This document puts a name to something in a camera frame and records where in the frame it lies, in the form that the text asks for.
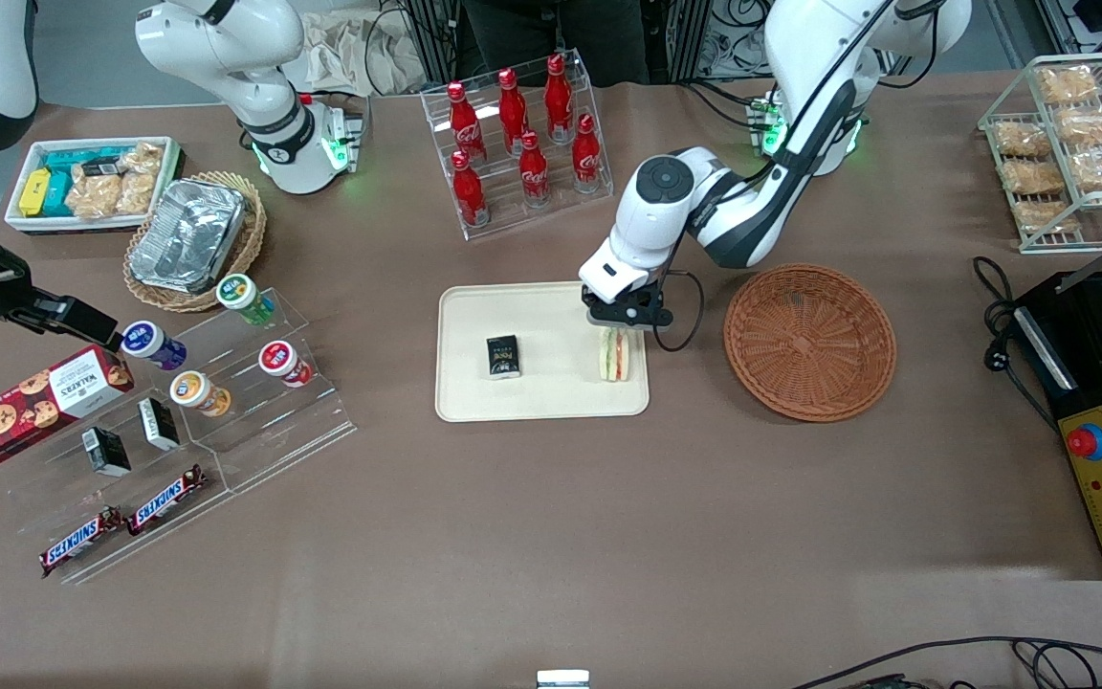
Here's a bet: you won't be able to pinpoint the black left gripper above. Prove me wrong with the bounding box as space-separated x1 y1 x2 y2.
581 281 675 340

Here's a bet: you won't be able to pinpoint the triangular sandwich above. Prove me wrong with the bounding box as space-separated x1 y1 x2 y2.
597 327 631 383

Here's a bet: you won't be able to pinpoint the cream plastic tray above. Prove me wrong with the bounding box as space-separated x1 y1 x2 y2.
434 279 650 423

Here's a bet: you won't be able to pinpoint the light tan wicker basket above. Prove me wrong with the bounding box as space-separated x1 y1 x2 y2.
123 171 268 314

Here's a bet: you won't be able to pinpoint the brown round wicker basket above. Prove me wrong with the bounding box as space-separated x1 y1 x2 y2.
723 264 897 423

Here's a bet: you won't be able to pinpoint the purple snack can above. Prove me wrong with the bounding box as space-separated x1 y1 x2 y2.
121 321 188 373

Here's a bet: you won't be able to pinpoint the red Walkers cookie box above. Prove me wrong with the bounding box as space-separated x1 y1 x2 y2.
0 344 136 471

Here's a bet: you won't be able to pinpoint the small black box gold print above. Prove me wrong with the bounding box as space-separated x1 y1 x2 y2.
486 335 523 381

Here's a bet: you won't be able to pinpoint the clear bag of crackers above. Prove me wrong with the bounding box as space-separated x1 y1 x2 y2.
116 143 165 215
66 163 123 220

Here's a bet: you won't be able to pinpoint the small black white box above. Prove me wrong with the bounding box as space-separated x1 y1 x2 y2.
81 428 132 478
137 397 182 452

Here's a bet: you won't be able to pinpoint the aluminium foil container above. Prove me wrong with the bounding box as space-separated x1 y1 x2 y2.
128 179 248 295

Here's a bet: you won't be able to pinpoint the orange snack can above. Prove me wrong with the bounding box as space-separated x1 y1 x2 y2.
169 370 232 419

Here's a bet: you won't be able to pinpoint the yellow small box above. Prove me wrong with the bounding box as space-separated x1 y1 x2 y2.
18 169 54 217

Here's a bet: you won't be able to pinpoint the teal box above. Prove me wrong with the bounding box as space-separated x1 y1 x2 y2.
39 148 123 217

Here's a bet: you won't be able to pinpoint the clear acrylic bottle rack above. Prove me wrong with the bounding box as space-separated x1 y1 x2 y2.
420 50 615 241

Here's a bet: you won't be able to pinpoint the green lid snack can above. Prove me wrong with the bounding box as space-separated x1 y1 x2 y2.
215 274 276 327

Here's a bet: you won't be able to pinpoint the white plastic bin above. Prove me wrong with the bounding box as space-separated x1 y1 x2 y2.
4 136 185 236

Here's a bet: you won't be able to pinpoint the red cola bottle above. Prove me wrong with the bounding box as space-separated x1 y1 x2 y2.
571 115 604 194
446 81 487 166
518 129 552 208
545 55 577 144
451 151 491 229
497 69 531 154

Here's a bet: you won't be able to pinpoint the clear acrylic stepped stand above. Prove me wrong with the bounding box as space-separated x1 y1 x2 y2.
164 287 358 495
0 368 231 587

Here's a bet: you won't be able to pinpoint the Snickers bar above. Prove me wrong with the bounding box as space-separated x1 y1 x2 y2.
126 465 209 536
39 506 127 579

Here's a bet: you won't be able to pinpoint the red snack can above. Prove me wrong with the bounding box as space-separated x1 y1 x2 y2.
257 340 314 389

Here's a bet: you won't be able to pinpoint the person in dark clothes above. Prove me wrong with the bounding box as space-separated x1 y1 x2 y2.
460 0 650 89

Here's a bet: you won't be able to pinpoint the black machine yellow panel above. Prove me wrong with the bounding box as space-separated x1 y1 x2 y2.
1010 268 1102 582

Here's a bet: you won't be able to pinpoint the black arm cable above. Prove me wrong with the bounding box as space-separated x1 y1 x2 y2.
651 0 941 353

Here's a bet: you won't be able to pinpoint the tangled black cables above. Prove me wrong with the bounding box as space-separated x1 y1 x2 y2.
666 0 782 82

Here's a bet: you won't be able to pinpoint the black power cable with plug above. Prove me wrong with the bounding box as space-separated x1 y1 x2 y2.
972 256 1061 433

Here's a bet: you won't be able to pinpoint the black floor cable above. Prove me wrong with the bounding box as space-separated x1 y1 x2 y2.
790 635 1102 689

